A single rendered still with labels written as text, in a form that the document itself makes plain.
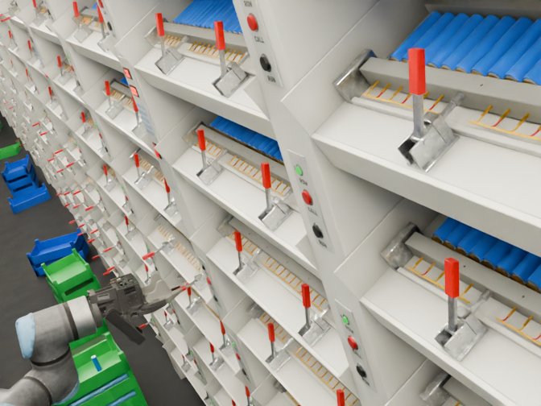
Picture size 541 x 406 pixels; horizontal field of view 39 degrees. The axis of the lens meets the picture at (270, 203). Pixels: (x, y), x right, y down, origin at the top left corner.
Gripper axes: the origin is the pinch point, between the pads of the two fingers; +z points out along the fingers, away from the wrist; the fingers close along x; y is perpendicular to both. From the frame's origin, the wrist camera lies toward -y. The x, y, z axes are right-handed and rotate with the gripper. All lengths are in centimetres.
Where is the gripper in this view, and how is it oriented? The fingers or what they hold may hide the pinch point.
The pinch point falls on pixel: (176, 292)
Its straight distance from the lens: 185.0
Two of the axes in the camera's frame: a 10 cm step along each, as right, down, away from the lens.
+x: -4.1, -2.5, 8.7
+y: -1.7, -9.2, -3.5
